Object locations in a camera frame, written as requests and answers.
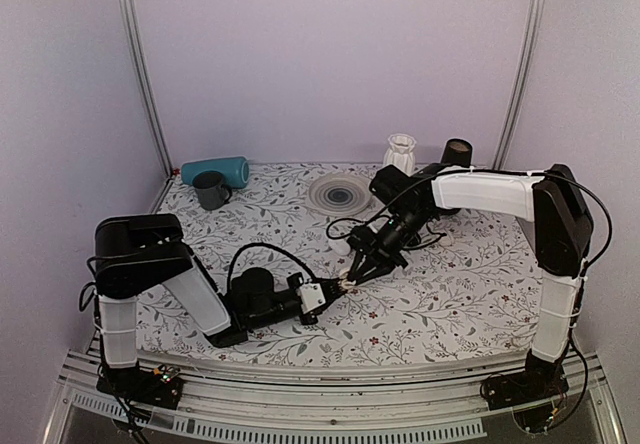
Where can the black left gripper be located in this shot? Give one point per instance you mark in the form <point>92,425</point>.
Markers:
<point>318,311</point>

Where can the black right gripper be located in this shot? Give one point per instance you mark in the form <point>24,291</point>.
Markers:
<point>375,247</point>

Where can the beige earbud charging case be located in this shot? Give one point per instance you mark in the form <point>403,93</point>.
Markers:
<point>344,282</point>

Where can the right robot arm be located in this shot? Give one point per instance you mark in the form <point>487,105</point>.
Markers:
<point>551,200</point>

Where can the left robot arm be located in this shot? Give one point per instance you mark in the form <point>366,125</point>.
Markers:
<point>133,254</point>

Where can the white oval earbud case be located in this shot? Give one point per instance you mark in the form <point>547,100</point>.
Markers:
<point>340,247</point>

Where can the spiral patterned plate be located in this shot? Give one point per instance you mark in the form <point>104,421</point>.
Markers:
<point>339,195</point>

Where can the floral patterned table mat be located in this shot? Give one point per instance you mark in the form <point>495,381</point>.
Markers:
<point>477,292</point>

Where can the white ribbed vase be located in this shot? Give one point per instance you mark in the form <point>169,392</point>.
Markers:
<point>400,152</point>

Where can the black cylindrical cup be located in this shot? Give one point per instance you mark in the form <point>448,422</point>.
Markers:
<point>457,152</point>

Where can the teal cylindrical speaker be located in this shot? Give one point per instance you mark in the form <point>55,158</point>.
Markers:
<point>235,170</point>

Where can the dark grey mug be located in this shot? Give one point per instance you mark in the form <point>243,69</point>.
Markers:
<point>211,190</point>

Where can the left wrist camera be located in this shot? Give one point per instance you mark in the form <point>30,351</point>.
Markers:
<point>310,295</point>

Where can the front aluminium rail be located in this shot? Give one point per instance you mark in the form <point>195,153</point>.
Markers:
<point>415,403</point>

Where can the right aluminium frame post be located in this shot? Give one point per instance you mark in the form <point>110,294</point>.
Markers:
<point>530,37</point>

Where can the aluminium frame post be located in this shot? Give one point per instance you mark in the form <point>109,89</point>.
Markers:
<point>132,31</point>
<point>530,37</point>

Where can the left aluminium frame post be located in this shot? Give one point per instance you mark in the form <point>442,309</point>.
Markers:
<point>132,31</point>

